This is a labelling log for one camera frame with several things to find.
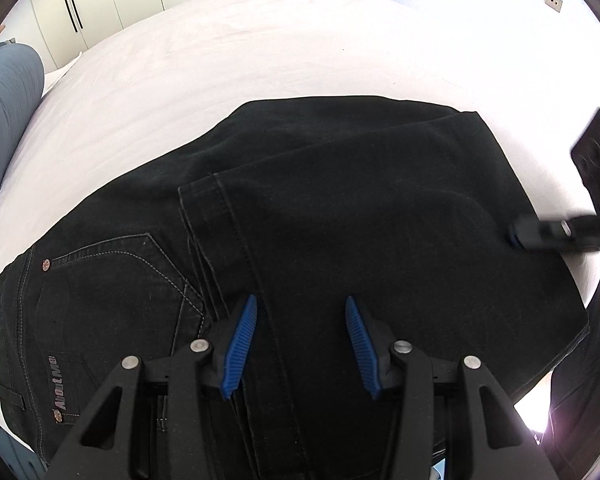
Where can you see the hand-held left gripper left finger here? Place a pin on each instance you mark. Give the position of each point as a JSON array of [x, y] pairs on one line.
[[237, 347]]

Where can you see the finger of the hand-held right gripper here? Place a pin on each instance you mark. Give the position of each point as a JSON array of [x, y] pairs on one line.
[[545, 232]]

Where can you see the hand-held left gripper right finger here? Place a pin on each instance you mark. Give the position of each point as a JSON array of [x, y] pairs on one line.
[[362, 347]]

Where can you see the black denim pants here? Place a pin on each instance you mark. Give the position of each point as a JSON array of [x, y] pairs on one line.
[[330, 185]]

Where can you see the blue storage box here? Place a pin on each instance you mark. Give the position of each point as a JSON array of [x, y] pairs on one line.
[[441, 472]]

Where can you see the person's dark clothed leg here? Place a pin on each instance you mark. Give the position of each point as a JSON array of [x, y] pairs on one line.
[[580, 400]]

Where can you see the white bed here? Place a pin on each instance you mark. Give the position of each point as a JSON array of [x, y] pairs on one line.
[[230, 50]]

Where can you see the beige wall socket plate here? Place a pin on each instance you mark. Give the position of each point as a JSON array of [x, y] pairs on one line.
[[554, 1]]

